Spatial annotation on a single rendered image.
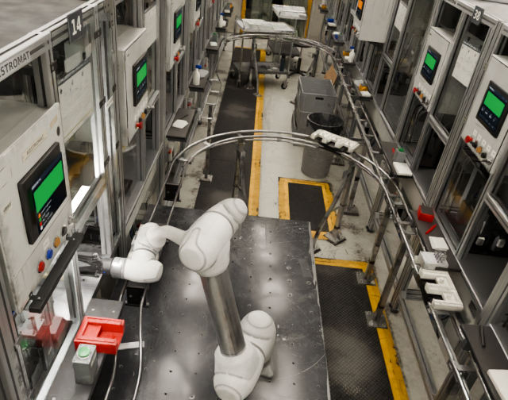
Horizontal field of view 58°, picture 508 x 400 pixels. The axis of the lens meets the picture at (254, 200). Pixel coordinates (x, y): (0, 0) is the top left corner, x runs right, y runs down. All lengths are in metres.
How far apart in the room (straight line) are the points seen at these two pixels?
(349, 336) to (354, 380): 0.35
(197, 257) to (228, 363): 0.51
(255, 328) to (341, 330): 1.46
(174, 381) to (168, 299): 0.47
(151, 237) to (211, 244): 0.63
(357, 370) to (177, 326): 1.33
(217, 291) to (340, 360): 1.67
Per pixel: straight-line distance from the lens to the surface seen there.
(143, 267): 2.04
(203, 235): 1.50
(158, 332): 2.28
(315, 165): 4.87
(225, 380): 1.85
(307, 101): 5.38
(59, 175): 1.51
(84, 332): 1.95
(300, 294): 2.53
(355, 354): 3.24
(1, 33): 1.55
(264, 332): 1.97
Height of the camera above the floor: 2.40
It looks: 33 degrees down
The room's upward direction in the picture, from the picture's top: 8 degrees clockwise
